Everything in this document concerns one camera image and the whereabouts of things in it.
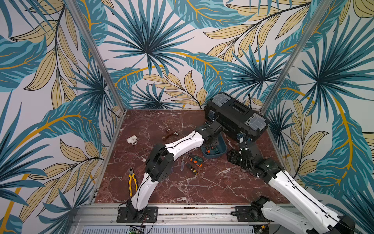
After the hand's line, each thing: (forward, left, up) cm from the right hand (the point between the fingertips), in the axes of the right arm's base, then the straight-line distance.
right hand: (230, 154), depth 78 cm
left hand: (+10, +7, -6) cm, 14 cm away
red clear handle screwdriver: (+22, +37, -14) cm, 45 cm away
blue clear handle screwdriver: (+1, +26, -15) cm, 30 cm away
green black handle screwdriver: (+10, +4, -13) cm, 17 cm away
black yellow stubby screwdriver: (-2, +20, -14) cm, 24 cm away
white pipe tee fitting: (+19, +59, -12) cm, 63 cm away
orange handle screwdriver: (+9, +9, -12) cm, 18 cm away
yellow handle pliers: (-4, +55, -13) cm, 57 cm away
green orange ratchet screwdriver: (+4, +17, -13) cm, 22 cm away
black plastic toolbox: (+26, -8, +1) cm, 27 cm away
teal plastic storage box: (+11, +1, -15) cm, 19 cm away
